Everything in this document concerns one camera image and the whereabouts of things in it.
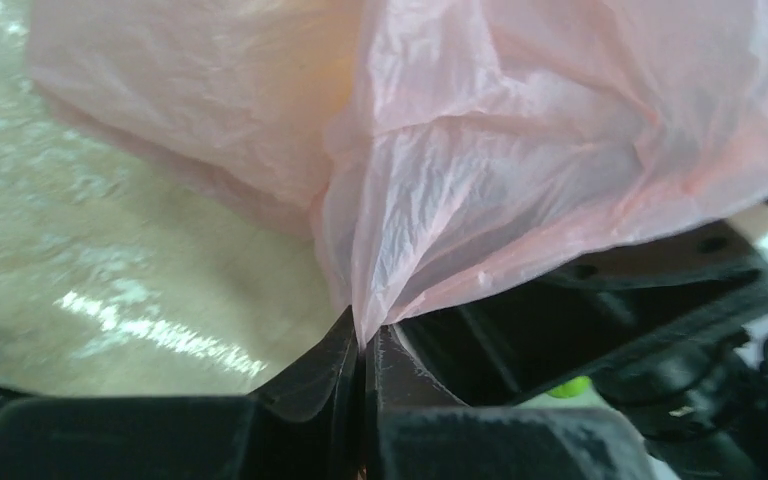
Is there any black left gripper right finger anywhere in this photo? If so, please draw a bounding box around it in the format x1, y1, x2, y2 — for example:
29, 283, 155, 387
365, 329, 655, 480

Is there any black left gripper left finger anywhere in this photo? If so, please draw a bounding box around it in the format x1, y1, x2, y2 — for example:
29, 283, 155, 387
0, 312, 358, 479

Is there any pink plastic bag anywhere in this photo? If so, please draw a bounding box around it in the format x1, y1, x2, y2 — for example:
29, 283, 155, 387
27, 1, 768, 341

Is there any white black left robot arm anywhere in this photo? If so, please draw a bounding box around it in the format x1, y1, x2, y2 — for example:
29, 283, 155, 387
0, 221, 768, 479

